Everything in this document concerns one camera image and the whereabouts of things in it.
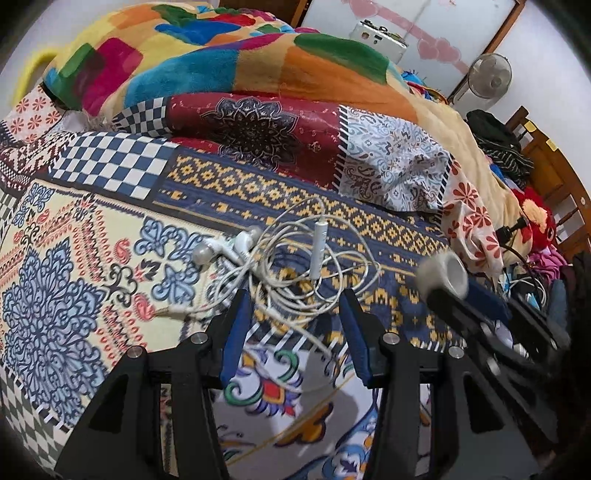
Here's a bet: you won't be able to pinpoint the red plush toy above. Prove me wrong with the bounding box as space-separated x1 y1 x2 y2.
512 187 561 254

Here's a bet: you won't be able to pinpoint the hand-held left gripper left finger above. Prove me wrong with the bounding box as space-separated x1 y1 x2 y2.
55 288 252 480

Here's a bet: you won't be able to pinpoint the yellow padded bed rail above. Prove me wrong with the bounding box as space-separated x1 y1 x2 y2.
11 46 63 107

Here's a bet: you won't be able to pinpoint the dark blue cloth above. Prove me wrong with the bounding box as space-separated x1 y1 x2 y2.
547 278 570 326

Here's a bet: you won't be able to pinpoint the grey tape roll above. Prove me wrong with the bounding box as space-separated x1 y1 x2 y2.
414 253 470 303

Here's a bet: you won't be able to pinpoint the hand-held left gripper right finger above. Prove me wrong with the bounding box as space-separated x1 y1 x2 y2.
339 288 541 480

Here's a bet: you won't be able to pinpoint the frosted glass wardrobe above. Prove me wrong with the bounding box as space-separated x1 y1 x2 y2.
295 0 527 97

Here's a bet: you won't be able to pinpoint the black charger cable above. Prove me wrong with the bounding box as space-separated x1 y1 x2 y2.
496 217 529 259

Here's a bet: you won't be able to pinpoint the patterned patchwork bedsheet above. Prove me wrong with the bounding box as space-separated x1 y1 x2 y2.
0 83 509 480

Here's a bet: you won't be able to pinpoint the white standing fan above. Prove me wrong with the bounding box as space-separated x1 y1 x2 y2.
450 53 513 109

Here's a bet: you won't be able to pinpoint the colourful patchwork fleece blanket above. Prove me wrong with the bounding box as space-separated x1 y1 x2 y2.
41 0 513 241

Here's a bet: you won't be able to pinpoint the white wired earphones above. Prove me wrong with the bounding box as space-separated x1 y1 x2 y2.
157 194 384 358

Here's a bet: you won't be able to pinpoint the red patterned pillow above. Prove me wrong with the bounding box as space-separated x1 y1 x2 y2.
111 92 504 273

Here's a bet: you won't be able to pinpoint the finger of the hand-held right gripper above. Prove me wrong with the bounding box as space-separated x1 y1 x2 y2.
425 286 555 372
466 276 571 356

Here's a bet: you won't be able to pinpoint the black striped clothing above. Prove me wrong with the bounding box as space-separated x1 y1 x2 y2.
466 110 534 185

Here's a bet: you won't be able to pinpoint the pink cloth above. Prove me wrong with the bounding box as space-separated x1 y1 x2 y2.
531 247 568 282

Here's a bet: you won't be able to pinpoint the white box appliance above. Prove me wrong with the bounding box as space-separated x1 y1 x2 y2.
348 19 407 61

